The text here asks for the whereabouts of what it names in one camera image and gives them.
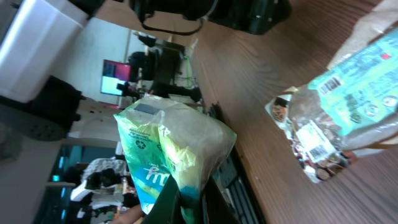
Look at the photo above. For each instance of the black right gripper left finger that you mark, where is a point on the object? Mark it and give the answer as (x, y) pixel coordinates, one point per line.
(166, 209)

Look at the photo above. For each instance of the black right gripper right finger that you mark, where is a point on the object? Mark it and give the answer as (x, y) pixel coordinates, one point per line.
(214, 209)

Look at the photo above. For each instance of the teal white tissue pack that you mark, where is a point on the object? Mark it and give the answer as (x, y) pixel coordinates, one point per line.
(162, 138)

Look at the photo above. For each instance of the brown white snack packet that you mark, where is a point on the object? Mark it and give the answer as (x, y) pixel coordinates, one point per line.
(321, 152)

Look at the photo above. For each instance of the teal white snack packet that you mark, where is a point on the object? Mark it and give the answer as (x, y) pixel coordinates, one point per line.
(362, 90)

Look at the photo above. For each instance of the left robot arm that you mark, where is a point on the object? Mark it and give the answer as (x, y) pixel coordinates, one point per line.
(45, 108)

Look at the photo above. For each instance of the background computer monitor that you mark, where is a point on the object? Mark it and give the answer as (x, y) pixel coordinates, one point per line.
(113, 75)

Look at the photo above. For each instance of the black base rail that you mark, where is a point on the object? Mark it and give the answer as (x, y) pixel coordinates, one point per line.
(236, 190)

